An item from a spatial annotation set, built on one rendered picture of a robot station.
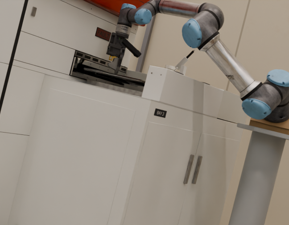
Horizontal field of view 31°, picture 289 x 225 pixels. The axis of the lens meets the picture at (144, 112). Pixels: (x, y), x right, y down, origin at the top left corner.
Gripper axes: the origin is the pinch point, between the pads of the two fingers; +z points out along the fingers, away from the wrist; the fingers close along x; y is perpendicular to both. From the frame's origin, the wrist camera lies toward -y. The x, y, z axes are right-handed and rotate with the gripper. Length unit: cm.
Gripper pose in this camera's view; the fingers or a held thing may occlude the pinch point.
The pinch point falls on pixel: (116, 73)
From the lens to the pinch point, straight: 264.7
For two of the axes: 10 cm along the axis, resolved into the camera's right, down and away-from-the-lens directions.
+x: 2.0, 0.6, -9.8
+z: -2.4, 9.7, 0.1
